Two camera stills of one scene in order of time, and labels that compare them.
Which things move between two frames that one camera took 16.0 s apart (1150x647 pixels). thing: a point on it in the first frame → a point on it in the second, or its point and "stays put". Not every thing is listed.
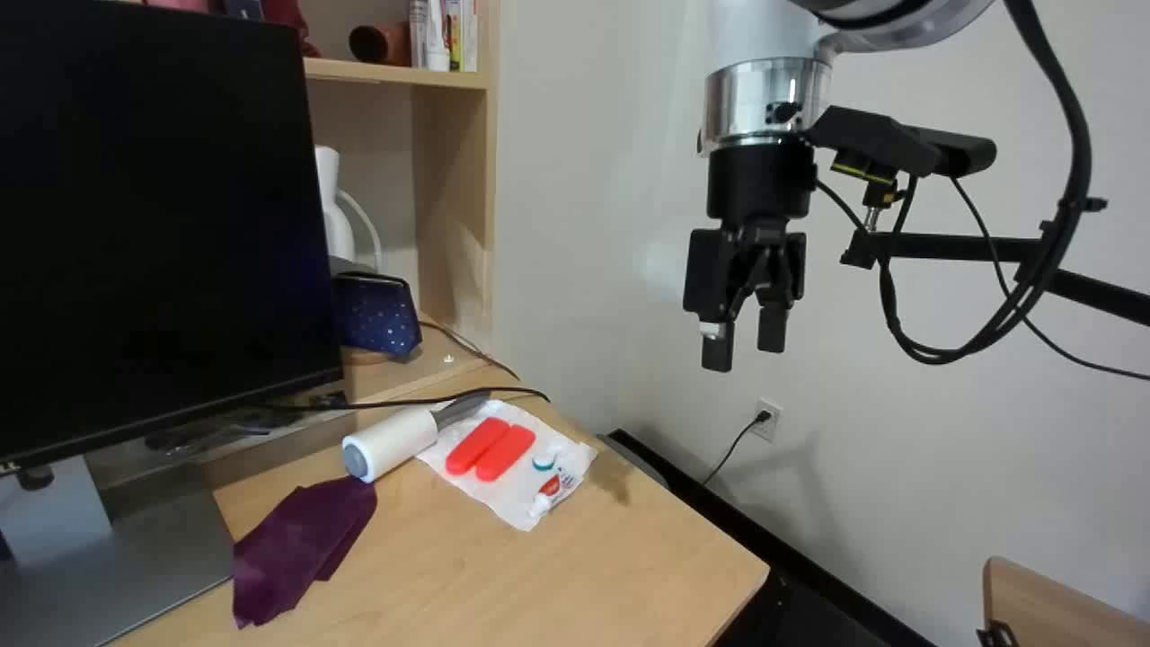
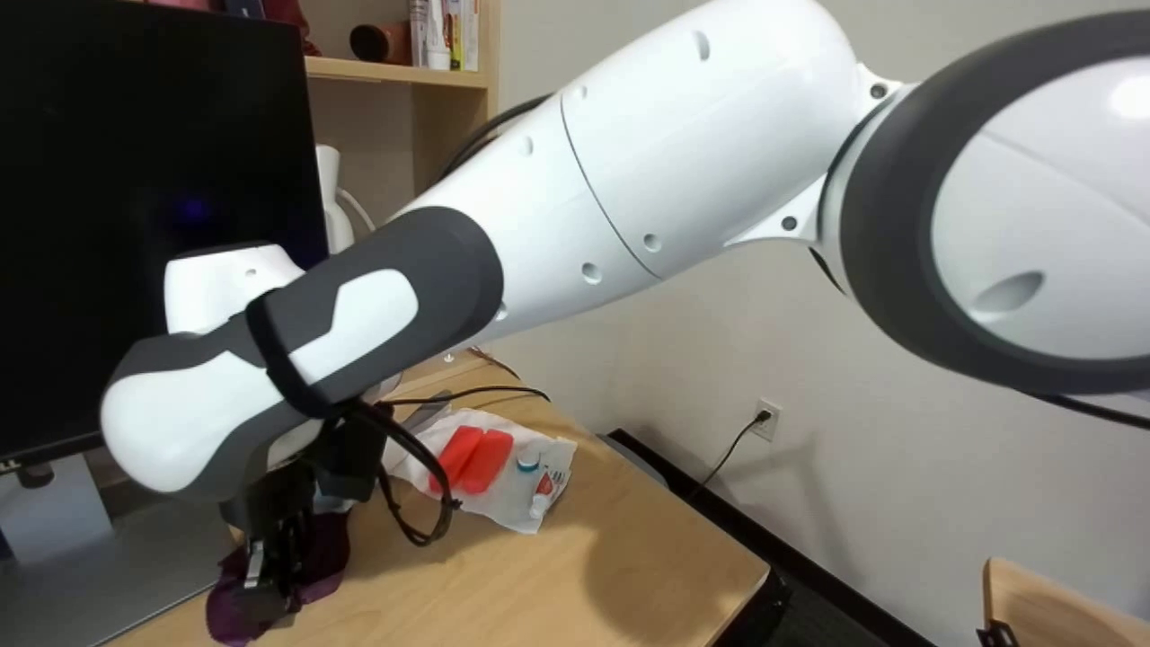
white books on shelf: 444,38 stays put
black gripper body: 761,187 → 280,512
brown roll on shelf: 389,45 stays put
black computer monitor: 165,232 stays put
